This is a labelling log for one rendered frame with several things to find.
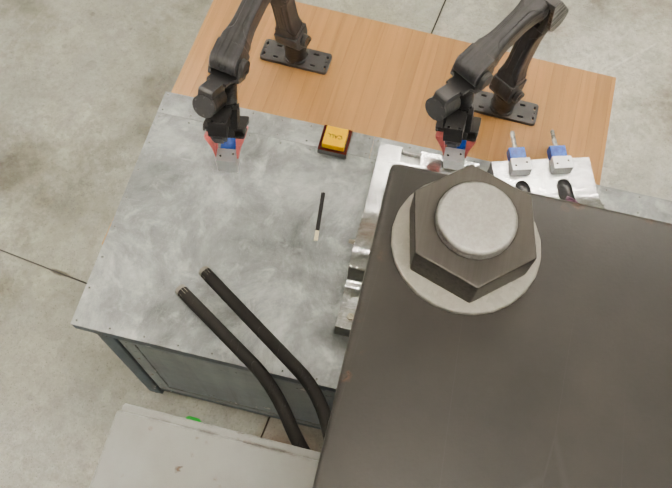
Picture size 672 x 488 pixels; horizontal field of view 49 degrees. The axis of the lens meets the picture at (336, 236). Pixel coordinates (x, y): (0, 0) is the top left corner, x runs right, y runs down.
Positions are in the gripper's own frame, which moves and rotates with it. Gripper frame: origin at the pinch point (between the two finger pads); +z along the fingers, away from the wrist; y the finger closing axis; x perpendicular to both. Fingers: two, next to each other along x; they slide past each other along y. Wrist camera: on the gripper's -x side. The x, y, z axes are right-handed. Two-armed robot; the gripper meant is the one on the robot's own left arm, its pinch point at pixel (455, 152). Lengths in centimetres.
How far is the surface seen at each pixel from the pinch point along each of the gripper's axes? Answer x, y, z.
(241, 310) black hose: -46, -41, 20
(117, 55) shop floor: 91, -153, 45
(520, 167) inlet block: 6.9, 16.3, 6.7
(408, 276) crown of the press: -112, 8, -72
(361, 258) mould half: -31.4, -15.8, 10.8
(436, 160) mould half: 1.8, -4.6, 4.7
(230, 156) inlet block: -17, -53, -2
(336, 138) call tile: 5.1, -32.1, 5.0
